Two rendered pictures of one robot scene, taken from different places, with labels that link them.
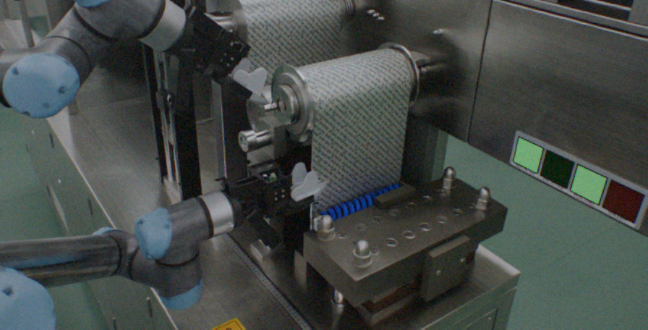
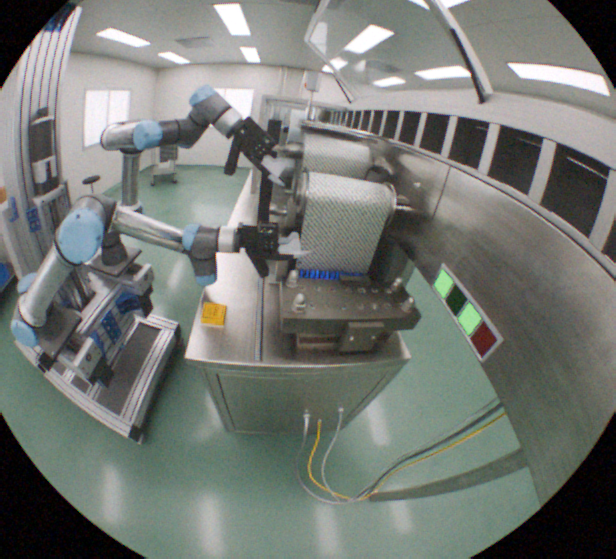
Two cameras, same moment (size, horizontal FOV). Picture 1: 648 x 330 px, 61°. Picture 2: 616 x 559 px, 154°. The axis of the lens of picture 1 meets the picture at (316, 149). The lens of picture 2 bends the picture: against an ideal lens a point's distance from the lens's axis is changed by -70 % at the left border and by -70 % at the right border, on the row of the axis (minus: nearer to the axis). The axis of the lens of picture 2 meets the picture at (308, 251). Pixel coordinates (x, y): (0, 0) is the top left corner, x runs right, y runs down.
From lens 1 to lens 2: 0.50 m
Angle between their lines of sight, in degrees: 20
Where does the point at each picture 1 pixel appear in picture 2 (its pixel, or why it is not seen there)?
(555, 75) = (476, 228)
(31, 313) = (84, 232)
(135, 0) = (211, 104)
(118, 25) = (202, 116)
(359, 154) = (339, 243)
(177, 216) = (201, 230)
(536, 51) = (469, 207)
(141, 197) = not seen: hidden behind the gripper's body
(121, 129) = not seen: hidden behind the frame
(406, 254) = (331, 317)
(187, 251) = (202, 253)
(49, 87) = (142, 133)
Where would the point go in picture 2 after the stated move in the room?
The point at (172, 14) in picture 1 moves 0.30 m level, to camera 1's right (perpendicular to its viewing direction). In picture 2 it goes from (230, 114) to (342, 129)
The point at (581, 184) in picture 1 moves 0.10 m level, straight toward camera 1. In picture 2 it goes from (465, 317) to (446, 337)
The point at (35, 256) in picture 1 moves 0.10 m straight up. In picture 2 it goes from (138, 222) to (134, 190)
